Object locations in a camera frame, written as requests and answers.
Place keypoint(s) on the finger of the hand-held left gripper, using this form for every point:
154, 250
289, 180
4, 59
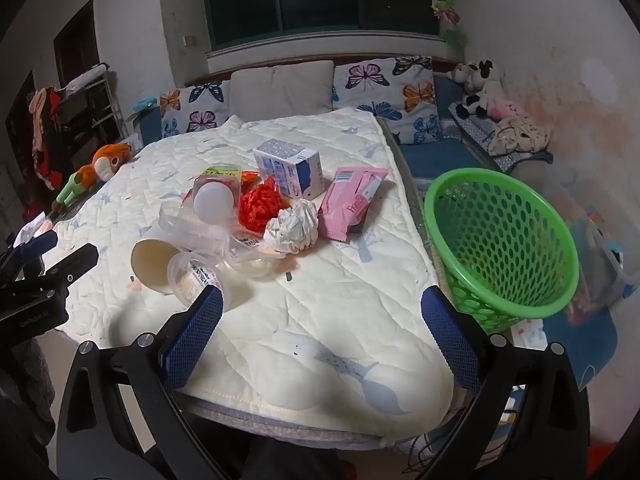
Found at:
37, 244
75, 260

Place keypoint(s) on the large butterfly pillow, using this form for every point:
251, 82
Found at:
390, 85

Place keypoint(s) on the white plush dog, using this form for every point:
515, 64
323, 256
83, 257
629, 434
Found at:
459, 72

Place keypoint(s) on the colourful hanging decoration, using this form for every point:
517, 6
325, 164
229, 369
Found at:
445, 10

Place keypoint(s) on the red black clothes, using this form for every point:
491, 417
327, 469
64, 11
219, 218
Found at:
45, 130

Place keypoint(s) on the metal shelf rack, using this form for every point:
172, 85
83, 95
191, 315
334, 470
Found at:
95, 110

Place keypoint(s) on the blue white carton box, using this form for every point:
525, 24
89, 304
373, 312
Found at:
300, 175

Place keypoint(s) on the teal plastic item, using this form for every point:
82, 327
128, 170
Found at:
145, 104

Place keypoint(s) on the red mesh net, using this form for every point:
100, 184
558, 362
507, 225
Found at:
257, 205

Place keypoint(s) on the beige patterned cloth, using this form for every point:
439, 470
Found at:
520, 135

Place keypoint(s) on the white crumpled tissue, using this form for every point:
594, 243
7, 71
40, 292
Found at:
30, 230

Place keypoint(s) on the wall switch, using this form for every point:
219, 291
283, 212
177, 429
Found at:
189, 40

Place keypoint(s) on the white round dome lid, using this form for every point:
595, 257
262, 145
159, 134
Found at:
214, 201

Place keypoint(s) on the crumpled white paper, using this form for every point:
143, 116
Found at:
292, 227

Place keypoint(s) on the pink plush toy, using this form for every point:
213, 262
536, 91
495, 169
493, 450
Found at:
507, 109

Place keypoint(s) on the green plastic basket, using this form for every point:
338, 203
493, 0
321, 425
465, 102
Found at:
520, 311

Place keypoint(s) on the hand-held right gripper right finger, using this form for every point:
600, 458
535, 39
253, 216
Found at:
450, 335

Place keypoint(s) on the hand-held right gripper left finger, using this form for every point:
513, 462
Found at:
195, 340

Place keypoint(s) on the blue floor mat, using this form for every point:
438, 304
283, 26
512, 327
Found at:
585, 345

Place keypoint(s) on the person's left forearm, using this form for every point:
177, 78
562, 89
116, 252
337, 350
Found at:
25, 375

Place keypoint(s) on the black white cow plush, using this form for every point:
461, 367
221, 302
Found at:
482, 77

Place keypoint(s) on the dark wooden door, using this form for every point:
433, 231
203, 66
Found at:
75, 45

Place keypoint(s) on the grey pillow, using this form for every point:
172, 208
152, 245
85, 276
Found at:
282, 90

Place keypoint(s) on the orange snack wrapper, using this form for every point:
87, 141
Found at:
248, 179

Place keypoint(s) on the orange plush toy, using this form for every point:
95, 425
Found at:
107, 157

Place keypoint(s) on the small butterfly pillow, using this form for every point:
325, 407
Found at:
195, 110

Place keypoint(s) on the dark window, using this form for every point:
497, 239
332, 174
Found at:
320, 5

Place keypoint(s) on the beige round paper cup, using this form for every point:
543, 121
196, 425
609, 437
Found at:
152, 262

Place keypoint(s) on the clear storage box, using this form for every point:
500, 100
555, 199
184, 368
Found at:
600, 250

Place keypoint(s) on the pink plastic packet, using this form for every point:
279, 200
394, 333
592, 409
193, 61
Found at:
345, 205

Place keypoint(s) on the clear plastic cup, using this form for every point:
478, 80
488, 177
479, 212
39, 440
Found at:
192, 272

